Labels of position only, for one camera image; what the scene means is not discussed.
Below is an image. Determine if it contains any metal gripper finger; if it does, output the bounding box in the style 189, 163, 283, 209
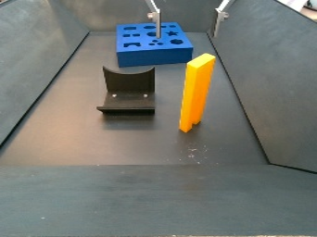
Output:
144, 0, 160, 39
213, 0, 231, 37

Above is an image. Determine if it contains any blue foam shape board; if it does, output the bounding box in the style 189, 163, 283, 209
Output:
116, 22, 193, 68

